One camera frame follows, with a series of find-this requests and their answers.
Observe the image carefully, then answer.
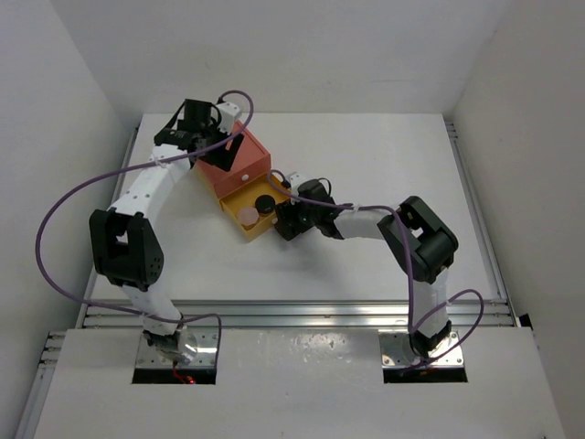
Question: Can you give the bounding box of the metal base plate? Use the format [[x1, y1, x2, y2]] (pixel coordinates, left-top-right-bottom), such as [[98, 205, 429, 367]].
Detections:
[[135, 327, 218, 369], [378, 331, 464, 371]]

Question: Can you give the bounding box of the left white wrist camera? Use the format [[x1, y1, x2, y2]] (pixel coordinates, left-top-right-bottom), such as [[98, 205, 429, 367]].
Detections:
[[216, 102, 242, 135]]

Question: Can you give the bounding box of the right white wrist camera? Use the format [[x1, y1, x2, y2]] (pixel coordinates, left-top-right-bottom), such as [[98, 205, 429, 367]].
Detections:
[[286, 172, 308, 196]]

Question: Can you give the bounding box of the black round jar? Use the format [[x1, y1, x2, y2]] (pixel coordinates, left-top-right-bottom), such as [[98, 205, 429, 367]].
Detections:
[[254, 194, 276, 216]]

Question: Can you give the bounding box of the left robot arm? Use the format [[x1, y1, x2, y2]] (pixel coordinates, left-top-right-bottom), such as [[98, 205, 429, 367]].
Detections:
[[89, 99, 244, 365]]

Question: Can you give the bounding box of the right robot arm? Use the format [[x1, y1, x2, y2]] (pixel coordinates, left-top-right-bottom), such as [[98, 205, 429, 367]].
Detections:
[[275, 173, 458, 359]]

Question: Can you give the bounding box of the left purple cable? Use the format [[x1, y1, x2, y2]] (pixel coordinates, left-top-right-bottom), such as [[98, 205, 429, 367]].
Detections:
[[35, 90, 255, 365]]

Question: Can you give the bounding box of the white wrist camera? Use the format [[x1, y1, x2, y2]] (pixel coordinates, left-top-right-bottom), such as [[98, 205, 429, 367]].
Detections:
[[286, 172, 308, 196], [216, 102, 242, 135]]

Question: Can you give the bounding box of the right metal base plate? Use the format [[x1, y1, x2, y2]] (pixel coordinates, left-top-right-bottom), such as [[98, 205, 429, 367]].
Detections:
[[378, 331, 464, 371]]

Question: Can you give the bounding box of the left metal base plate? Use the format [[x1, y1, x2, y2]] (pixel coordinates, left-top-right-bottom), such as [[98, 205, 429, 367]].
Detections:
[[135, 327, 218, 369]]

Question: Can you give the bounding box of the purple cable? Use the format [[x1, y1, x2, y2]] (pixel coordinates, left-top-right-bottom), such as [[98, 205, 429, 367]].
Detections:
[[35, 90, 255, 365], [266, 169, 485, 369]]

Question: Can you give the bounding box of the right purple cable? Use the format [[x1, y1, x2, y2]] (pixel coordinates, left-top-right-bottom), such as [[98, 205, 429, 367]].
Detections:
[[266, 169, 485, 369]]

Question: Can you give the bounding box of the aluminium rail frame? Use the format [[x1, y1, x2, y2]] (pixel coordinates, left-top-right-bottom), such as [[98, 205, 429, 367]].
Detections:
[[13, 121, 540, 439]]

